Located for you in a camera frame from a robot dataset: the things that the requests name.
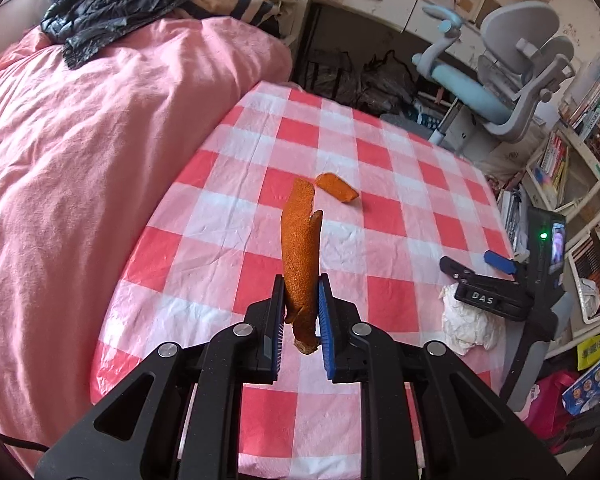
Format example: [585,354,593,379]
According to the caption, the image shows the small orange peel piece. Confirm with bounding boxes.
[314,172,360,205]

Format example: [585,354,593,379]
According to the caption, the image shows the blue printed box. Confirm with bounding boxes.
[562,340,600,417]

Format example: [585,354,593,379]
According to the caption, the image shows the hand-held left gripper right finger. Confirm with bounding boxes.
[317,274,566,480]

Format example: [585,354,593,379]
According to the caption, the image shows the black plastic bag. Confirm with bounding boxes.
[357,50,417,116]

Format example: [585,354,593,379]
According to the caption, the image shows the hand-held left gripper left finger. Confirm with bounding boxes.
[34,274,287,480]

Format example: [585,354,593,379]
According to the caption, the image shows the striped pillow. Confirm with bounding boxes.
[180,0,282,38]

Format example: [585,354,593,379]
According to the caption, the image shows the row of books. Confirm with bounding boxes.
[562,55,600,142]

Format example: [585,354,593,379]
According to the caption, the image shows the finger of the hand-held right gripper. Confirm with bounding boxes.
[484,250,529,279]
[439,256,477,282]

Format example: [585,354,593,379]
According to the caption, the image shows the pink bag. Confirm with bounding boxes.
[525,370,581,441]

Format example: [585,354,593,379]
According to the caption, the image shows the pink blanket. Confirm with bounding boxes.
[0,17,293,471]

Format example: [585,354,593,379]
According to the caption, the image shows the white book rack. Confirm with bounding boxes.
[525,125,600,212]

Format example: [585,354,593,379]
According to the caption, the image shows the black jacket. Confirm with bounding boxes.
[40,0,211,71]

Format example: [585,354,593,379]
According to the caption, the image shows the long orange peel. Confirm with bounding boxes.
[280,177,325,356]

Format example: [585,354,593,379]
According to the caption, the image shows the coloured pencil box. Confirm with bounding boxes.
[567,232,600,325]

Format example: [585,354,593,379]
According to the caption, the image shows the black tote bag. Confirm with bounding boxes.
[305,49,361,102]

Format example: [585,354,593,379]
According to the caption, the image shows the yellow box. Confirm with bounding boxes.
[577,324,600,372]

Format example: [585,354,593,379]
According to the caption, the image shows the white tissue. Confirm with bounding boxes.
[439,282,506,357]

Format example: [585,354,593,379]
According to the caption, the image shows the grey blue office chair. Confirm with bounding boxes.
[411,1,578,151]

